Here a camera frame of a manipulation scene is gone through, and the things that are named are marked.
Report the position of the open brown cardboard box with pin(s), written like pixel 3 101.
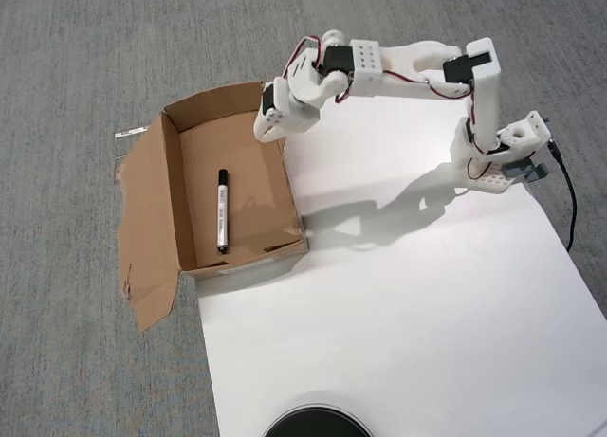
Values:
pixel 189 181

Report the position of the white fixed gripper finger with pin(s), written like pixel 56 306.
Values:
pixel 280 132

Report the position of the white moving gripper finger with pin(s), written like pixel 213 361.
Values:
pixel 268 124

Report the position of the grey table clamp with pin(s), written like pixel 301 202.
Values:
pixel 519 171

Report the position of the white marker pen black cap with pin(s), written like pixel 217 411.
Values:
pixel 223 209

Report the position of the black round disc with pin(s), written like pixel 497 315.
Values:
pixel 317 420

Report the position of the white paper strip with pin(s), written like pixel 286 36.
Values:
pixel 130 132

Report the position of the white five-joint robot arm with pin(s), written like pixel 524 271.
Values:
pixel 408 72

